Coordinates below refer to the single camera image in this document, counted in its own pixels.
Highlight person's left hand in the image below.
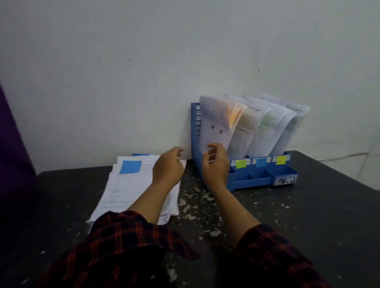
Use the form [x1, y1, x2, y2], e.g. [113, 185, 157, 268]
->
[152, 147, 185, 186]

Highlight person's right hand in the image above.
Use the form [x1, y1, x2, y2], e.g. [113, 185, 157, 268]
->
[202, 143, 231, 188]

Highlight white paper bundle orange sheets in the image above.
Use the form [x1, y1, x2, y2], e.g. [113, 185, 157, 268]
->
[198, 96, 248, 156]

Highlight person's right forearm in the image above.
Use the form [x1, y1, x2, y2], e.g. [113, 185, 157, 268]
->
[207, 185, 331, 288]

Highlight person's left forearm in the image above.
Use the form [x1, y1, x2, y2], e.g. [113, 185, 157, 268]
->
[36, 180, 203, 288]

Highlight white paper bundle brown print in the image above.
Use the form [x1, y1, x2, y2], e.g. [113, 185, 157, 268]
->
[223, 94, 272, 160]

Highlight large blue sticky note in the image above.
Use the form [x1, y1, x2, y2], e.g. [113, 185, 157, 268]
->
[119, 160, 142, 174]

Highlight blue plastic file rack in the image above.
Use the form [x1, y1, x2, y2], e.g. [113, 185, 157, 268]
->
[191, 103, 298, 192]

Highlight stack of white printed papers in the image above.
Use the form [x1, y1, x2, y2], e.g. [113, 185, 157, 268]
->
[87, 154, 187, 226]

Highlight white paper bundle green print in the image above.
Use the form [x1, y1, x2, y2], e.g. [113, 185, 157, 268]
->
[243, 96, 297, 158]

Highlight white paper bundle grey print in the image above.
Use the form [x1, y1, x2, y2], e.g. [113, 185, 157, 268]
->
[260, 94, 311, 156]

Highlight purple cloth object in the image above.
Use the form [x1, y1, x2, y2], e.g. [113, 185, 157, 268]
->
[0, 84, 38, 203]

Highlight thin wall cable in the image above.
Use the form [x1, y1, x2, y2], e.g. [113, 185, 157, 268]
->
[319, 152, 371, 162]

